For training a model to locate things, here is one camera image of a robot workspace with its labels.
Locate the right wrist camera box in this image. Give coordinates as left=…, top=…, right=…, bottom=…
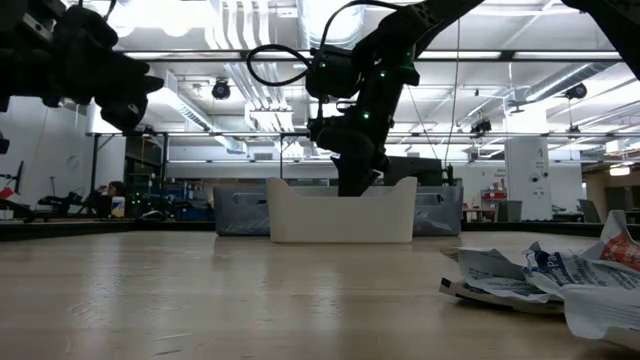
left=305, top=45, right=362, bottom=100

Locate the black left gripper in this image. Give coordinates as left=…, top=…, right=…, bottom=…
left=0, top=0, right=166, bottom=133

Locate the person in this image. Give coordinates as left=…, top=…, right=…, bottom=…
left=94, top=180, right=129, bottom=219

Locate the white plastic bin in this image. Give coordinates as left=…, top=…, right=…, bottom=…
left=265, top=175, right=419, bottom=245

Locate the white square column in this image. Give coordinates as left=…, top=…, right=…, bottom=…
left=503, top=137, right=554, bottom=220

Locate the red white shelf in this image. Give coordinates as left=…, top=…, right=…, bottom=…
left=478, top=187, right=507, bottom=222

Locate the black background machine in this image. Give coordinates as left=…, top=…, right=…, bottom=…
left=124, top=192, right=184, bottom=221

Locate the black background monitor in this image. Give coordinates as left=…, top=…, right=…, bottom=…
left=387, top=155, right=445, bottom=187

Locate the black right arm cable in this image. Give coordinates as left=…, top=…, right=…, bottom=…
left=246, top=0, right=401, bottom=88

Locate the black rectangular rig frame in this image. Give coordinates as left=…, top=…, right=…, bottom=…
left=278, top=131, right=356, bottom=181

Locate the LED light bar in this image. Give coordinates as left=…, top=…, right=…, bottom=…
left=253, top=50, right=314, bottom=60
left=514, top=50, right=621, bottom=60
left=123, top=50, right=241, bottom=60
left=417, top=50, right=503, bottom=60

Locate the packet dark blue print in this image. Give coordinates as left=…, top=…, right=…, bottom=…
left=522, top=242, right=640, bottom=301

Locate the dark translucent plastic bin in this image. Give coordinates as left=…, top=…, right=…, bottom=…
left=213, top=185, right=271, bottom=237
left=413, top=185, right=465, bottom=237

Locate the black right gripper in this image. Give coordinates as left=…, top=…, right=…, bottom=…
left=306, top=44, right=422, bottom=198

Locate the black aluminium table frame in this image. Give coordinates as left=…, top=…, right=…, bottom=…
left=0, top=218, right=640, bottom=242

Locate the tall black rig frame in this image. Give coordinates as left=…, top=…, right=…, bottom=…
left=85, top=130, right=170, bottom=216

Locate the grey background bin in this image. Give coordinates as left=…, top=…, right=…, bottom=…
left=497, top=199, right=524, bottom=224

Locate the round ceiling air duct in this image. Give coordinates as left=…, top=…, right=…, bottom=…
left=297, top=0, right=369, bottom=49

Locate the thin hanging cable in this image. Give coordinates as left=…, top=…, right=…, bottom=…
left=443, top=19, right=462, bottom=169

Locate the white packet small logo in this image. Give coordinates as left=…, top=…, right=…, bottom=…
left=562, top=284, right=640, bottom=351

